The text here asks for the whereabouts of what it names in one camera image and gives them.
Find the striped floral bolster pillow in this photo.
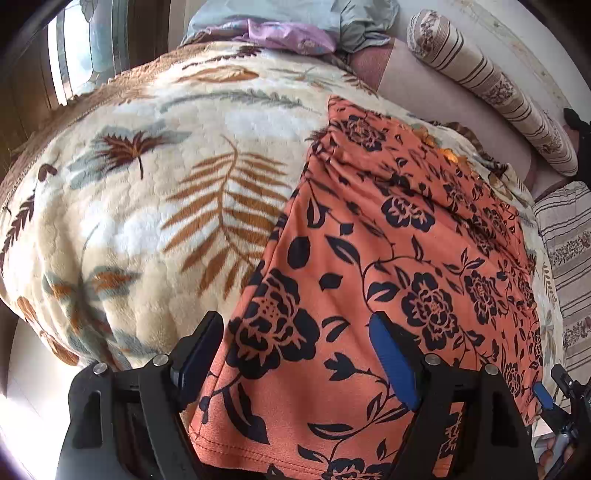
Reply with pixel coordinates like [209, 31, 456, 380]
[406, 9, 580, 177]

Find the orange floral garment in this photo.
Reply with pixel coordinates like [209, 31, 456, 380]
[187, 95, 543, 480]

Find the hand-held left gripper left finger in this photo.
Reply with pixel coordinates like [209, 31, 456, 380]
[55, 310, 227, 480]

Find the light blue cloth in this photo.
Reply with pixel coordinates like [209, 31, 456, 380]
[182, 0, 400, 54]

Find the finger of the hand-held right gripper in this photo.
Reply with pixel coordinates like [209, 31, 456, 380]
[531, 382, 555, 411]

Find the purple floral cloth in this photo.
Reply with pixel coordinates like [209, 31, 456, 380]
[205, 17, 338, 56]

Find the black clothing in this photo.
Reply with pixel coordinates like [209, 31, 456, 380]
[563, 108, 591, 155]

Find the window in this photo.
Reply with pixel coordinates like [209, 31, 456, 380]
[46, 0, 134, 104]

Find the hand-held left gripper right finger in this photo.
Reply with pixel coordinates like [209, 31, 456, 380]
[368, 311, 539, 480]

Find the leaf print fleece blanket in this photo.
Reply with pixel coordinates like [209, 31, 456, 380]
[0, 39, 561, 480]

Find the pink bed sheet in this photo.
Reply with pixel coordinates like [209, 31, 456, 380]
[351, 39, 568, 199]

